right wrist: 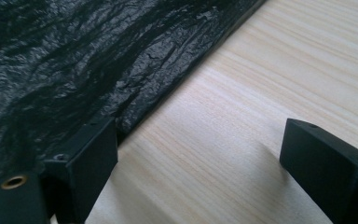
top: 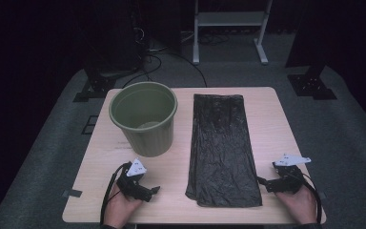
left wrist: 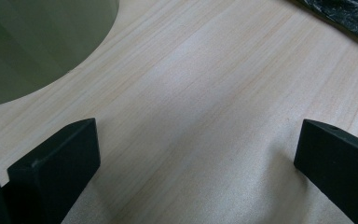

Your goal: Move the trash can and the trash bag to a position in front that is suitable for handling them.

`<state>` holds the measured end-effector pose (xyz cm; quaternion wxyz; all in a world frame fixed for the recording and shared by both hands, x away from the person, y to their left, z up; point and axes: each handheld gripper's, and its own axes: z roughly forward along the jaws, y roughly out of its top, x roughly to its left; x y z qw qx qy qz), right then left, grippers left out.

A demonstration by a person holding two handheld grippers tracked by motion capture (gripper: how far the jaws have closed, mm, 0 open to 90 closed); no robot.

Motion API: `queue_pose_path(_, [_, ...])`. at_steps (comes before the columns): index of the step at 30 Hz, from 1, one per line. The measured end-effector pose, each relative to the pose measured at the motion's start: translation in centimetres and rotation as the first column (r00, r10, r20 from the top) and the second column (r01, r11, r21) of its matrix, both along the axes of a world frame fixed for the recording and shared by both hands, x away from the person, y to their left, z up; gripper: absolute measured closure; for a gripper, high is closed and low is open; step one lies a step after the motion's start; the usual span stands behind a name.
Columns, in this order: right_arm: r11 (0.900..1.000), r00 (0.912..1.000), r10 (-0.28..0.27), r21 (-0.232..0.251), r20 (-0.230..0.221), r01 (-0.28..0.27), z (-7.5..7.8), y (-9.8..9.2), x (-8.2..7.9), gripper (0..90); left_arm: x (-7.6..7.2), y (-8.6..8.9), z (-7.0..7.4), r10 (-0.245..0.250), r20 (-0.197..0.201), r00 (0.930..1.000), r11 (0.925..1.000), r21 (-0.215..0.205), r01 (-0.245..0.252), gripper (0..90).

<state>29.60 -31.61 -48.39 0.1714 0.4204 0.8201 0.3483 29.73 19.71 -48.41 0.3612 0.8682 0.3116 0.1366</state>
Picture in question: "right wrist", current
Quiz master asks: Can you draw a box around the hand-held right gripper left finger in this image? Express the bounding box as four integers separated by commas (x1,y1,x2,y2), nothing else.
42,116,119,224

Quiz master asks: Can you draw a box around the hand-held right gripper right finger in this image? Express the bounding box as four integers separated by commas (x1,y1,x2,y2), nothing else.
279,118,358,224

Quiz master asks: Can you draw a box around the black plastic garbage bag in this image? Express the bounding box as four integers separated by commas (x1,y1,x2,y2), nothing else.
0,0,269,200

